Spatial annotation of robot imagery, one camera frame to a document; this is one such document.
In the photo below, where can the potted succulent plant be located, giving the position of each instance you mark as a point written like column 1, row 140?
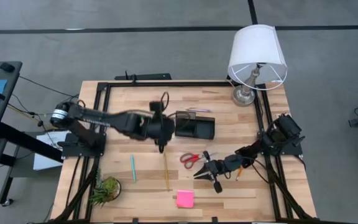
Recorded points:
column 106, row 189

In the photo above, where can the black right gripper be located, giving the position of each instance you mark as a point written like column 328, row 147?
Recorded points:
column 217, row 169

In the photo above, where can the black frame clamp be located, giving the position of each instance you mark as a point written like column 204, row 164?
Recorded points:
column 214, row 220
column 135, row 220

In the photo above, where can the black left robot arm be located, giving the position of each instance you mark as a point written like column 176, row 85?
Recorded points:
column 85, row 115

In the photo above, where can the white shade table lamp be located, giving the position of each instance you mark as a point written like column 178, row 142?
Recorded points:
column 255, row 46

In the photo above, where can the black computer mouse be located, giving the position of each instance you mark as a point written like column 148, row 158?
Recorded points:
column 7, row 67

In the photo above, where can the black side desk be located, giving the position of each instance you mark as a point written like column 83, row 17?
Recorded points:
column 11, row 67

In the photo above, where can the white paper sheet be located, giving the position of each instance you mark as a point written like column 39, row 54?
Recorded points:
column 45, row 161

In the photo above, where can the black mesh desk organizer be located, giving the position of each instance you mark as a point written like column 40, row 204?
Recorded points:
column 197, row 127

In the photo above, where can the teal pen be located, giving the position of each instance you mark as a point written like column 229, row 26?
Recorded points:
column 133, row 168

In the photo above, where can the short orange pencil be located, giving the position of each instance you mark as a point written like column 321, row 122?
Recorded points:
column 239, row 173

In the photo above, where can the black aluminium table frame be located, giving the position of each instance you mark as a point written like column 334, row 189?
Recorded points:
column 182, row 84

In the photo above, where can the neon sticky note pad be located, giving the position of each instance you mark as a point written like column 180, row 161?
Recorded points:
column 185, row 199

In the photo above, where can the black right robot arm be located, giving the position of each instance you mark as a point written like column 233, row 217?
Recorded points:
column 286, row 127

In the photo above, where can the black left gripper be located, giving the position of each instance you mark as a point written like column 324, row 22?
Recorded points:
column 160, row 129

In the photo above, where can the long yellow pencil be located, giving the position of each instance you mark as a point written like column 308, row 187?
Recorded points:
column 166, row 172

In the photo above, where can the black mounting bracket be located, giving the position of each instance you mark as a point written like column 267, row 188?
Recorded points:
column 148, row 76

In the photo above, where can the purple pen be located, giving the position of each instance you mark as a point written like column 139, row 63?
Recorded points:
column 199, row 110

